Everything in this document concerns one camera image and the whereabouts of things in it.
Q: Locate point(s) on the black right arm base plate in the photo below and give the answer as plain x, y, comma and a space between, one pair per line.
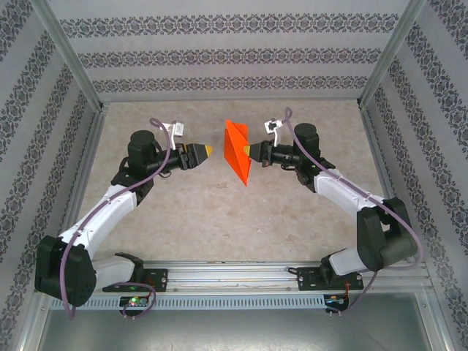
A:
307, 279

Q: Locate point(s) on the grey metal sheet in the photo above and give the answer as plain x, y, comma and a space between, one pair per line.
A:
234, 332

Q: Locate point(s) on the aluminium mounting rail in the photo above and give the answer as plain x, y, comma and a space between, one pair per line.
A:
234, 278

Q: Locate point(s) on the aluminium back rail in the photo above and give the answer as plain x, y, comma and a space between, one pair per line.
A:
234, 99

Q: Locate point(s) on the small control board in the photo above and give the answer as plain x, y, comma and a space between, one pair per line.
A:
334, 300

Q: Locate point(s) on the aluminium lower frame bar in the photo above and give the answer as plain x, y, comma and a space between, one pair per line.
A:
31, 321
438, 321

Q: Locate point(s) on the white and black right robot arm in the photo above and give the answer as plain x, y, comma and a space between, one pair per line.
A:
343, 190

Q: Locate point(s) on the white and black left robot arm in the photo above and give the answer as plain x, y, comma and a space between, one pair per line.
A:
102, 212

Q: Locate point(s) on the aluminium side rail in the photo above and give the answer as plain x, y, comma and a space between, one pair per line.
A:
385, 183
81, 183

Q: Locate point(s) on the orange square paper sheet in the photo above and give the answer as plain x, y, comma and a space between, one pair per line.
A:
235, 153

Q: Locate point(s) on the aluminium frame post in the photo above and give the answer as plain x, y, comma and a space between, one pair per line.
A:
69, 55
387, 55

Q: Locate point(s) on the control board with green light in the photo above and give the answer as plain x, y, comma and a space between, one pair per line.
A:
133, 301

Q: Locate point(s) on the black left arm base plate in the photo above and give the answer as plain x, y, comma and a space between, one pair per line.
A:
159, 279

